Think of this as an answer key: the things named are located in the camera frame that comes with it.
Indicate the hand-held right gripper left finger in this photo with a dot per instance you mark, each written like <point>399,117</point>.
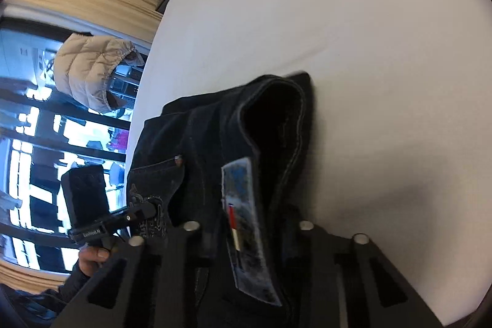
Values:
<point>180,255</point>

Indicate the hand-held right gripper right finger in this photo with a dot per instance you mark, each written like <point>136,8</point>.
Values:
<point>319,259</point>

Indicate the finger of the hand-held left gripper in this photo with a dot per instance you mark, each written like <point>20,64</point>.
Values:
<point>148,208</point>

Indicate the dark denim pants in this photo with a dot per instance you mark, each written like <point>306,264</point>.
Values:
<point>215,143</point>

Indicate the person's left forearm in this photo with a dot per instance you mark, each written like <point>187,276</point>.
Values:
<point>63,289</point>

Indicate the person's left hand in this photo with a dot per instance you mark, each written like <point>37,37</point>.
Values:
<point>92,259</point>

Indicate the black framed window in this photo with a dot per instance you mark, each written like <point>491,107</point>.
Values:
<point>23,159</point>

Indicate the beige puffer jacket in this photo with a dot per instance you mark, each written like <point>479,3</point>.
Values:
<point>90,70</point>

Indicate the white bed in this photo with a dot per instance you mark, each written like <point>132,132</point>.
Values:
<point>346,43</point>

